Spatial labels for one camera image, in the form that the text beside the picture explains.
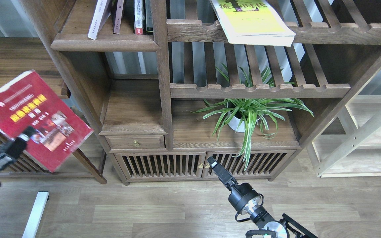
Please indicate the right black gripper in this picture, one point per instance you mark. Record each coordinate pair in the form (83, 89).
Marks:
(243, 198)

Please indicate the yellow green book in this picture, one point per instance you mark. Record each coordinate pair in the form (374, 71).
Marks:
(252, 22)

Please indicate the white and purple book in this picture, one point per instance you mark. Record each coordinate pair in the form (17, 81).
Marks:
(101, 14)

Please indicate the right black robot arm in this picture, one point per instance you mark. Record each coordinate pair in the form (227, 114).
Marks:
(268, 227)

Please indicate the light wooden shelf unit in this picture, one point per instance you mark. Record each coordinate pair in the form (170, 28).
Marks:
(357, 151)

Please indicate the dark slatted wooden rack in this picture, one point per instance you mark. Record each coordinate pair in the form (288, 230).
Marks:
(76, 166)

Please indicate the white plant pot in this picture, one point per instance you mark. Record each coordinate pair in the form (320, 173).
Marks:
(235, 123)

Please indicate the green spider plant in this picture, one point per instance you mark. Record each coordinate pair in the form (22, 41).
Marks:
(250, 113)

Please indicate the white bar on floor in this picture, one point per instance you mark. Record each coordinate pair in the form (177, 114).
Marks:
(36, 213)

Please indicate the dark wooden side table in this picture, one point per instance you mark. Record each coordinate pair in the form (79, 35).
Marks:
(19, 54)

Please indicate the brass drawer knob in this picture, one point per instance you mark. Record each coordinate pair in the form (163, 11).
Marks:
(136, 143)

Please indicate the dark wooden bookshelf cabinet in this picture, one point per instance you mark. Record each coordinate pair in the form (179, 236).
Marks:
(145, 87)

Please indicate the red white upright book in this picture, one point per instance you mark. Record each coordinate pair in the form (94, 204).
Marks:
(138, 17)

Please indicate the dark upright book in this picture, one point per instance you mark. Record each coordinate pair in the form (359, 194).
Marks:
(148, 18)

